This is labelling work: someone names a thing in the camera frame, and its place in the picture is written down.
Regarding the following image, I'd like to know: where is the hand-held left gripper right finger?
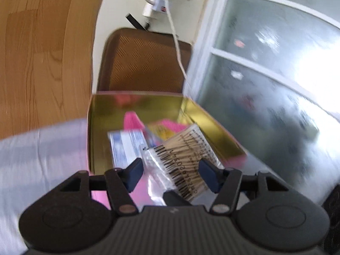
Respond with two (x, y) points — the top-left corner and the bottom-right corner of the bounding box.
(198, 158), (289, 216)

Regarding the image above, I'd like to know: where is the pink box with gold interior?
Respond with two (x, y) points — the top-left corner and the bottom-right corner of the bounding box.
(85, 91), (248, 213)

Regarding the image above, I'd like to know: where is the white framed frosted glass door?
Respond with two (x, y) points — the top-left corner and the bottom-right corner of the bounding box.
(183, 0), (340, 194)

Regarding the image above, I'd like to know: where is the blue striped bed sheet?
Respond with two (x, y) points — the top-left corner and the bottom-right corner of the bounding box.
(0, 118), (94, 255)

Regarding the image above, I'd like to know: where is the white cable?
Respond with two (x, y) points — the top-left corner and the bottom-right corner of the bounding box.
(163, 0), (192, 92)

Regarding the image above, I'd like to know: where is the wooden headboard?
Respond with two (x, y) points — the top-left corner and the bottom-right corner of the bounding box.
(0, 0), (108, 140)

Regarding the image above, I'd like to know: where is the clear cotton swab packet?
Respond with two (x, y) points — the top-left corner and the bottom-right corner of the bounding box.
(141, 123), (223, 203)

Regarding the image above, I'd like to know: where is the blue and white packet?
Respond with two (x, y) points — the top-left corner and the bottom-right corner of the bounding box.
(108, 129), (149, 167)

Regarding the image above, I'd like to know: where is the black wall bracket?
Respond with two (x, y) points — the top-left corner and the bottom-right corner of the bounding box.
(125, 13), (150, 30)

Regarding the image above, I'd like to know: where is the yellow packet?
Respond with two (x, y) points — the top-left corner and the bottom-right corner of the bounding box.
(147, 122), (174, 143)

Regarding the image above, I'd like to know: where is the brown mesh chair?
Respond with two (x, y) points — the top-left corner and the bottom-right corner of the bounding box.
(97, 27), (193, 95)

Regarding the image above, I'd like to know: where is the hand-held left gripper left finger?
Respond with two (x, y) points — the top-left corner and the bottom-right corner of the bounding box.
(58, 158), (144, 216)

